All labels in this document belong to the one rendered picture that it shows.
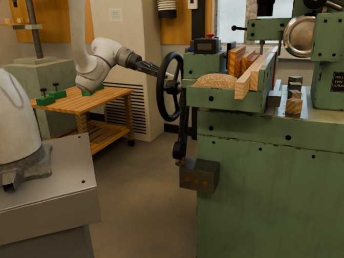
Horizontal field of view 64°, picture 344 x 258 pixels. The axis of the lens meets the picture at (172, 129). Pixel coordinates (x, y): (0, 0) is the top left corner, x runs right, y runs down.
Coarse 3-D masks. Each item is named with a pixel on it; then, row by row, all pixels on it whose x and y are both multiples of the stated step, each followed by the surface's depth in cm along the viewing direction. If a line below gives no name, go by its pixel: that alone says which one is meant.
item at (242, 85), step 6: (264, 54) 106; (252, 66) 82; (246, 72) 73; (240, 78) 66; (246, 78) 66; (240, 84) 63; (246, 84) 66; (240, 90) 63; (246, 90) 67; (234, 96) 64; (240, 96) 64
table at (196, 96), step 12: (216, 72) 96; (192, 96) 78; (204, 96) 77; (216, 96) 76; (228, 96) 74; (252, 96) 72; (264, 96) 76; (216, 108) 77; (228, 108) 76; (240, 108) 74; (252, 108) 73
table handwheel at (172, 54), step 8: (168, 56) 106; (176, 56) 111; (160, 72) 102; (176, 72) 116; (160, 80) 102; (168, 80) 114; (176, 80) 114; (160, 88) 102; (168, 88) 109; (176, 88) 112; (160, 96) 103; (176, 96) 118; (160, 104) 105; (176, 104) 120; (160, 112) 107; (176, 112) 121; (168, 120) 113
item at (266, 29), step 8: (248, 24) 92; (256, 24) 92; (264, 24) 91; (272, 24) 90; (248, 32) 93; (256, 32) 92; (264, 32) 91; (272, 32) 91; (264, 40) 93; (272, 40) 92
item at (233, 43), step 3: (228, 42) 95; (231, 42) 95; (234, 42) 99; (228, 45) 94; (231, 45) 95; (234, 45) 100; (228, 48) 95; (231, 48) 95; (219, 51) 100; (222, 51) 100; (225, 51) 99; (225, 54) 99; (225, 57) 100
